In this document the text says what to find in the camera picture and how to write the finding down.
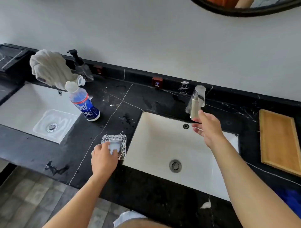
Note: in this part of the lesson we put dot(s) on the person's left forearm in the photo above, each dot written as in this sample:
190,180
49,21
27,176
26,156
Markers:
80,202

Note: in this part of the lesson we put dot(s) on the brushed metal faucet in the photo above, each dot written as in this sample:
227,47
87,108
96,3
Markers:
195,110

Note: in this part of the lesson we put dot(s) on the person's white shorts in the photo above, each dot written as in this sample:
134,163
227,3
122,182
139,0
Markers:
128,217

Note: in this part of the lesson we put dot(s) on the person's right hand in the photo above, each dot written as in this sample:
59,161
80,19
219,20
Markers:
211,130

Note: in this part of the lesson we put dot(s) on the black stone tray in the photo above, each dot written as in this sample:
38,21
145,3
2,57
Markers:
13,58

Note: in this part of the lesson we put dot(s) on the square glass ashtray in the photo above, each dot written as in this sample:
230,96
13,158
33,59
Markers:
117,143

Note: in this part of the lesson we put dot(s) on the person's leg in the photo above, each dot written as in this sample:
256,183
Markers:
143,223

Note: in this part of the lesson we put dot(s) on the person's right forearm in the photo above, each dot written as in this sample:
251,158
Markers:
247,188

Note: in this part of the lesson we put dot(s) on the clear drinking glass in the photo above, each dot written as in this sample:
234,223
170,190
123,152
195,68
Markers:
199,90

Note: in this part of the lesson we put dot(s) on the blue cleaner bottle white cap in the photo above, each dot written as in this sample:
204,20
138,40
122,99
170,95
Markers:
83,103

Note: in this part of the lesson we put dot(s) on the person's left hand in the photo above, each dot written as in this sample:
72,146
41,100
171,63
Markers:
103,162

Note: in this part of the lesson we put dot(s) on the white rectangular sink basin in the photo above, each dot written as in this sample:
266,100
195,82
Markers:
155,145
25,110

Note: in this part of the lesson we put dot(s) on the wooden tray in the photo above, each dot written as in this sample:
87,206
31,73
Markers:
278,141

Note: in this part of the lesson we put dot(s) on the dark soap pump bottle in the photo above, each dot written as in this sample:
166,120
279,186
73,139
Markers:
82,70

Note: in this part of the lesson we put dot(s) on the white crumpled cloth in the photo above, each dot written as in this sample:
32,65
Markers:
50,68

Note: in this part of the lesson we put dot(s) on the blue cloth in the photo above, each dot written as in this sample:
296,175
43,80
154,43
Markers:
290,199

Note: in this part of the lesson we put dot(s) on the person's right thumb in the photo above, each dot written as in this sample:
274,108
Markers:
201,116

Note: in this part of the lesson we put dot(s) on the red tap label block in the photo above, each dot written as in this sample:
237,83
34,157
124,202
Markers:
157,82
98,70

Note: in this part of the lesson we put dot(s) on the person's left thumb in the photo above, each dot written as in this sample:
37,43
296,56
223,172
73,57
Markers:
115,152

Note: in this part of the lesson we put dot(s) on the dark metal sink drain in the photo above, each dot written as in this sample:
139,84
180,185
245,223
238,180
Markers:
175,166

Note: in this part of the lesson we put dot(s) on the chrome sink drain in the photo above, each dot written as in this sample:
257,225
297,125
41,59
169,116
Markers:
51,127

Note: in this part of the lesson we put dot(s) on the round mirror black frame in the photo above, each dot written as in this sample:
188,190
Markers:
235,11

